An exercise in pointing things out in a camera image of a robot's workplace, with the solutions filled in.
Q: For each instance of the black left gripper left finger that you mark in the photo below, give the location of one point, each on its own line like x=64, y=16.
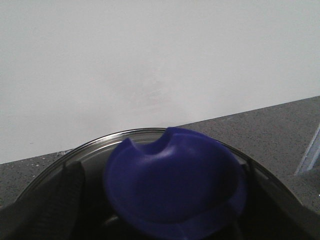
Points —
x=48, y=213

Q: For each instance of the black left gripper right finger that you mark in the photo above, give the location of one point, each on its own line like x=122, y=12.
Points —
x=272, y=212

